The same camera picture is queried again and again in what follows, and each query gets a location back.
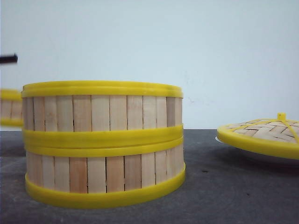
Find bamboo steamer basket one bun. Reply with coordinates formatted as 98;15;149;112
0;89;23;127

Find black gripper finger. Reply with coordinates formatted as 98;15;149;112
0;54;18;64

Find bamboo steamer basket three buns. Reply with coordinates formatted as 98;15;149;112
25;139;185;209

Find woven bamboo steamer lid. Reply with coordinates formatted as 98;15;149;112
217;112;299;160

